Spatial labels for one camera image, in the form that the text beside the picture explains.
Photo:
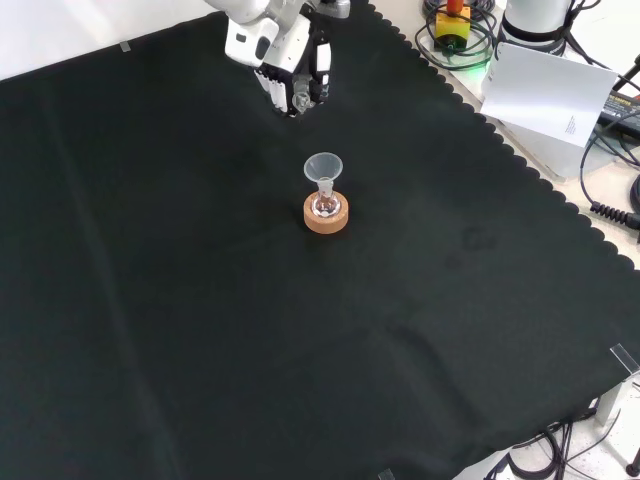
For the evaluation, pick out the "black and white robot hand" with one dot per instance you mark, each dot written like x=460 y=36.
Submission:
x=292 y=50

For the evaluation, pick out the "clear graduated cylinder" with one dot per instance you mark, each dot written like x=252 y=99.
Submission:
x=301 y=99

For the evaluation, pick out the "clear plastic funnel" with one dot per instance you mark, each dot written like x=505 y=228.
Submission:
x=323 y=167

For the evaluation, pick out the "round-bottom glass flask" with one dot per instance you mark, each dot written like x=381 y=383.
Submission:
x=325 y=202

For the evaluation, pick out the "yellow stop button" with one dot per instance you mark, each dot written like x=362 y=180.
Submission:
x=452 y=27

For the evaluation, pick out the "clear tape strip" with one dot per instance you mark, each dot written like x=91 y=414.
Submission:
x=626 y=357
x=125 y=47
x=386 y=474

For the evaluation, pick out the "pale board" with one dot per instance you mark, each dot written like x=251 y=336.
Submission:
x=545 y=95

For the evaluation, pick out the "black cloth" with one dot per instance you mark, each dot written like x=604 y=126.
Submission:
x=200 y=300

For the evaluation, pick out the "black power adapter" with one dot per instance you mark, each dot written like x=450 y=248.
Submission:
x=620 y=110

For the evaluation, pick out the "white bench leg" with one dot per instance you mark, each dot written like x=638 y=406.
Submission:
x=614 y=402

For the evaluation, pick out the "grey base plate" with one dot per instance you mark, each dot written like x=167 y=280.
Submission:
x=550 y=155

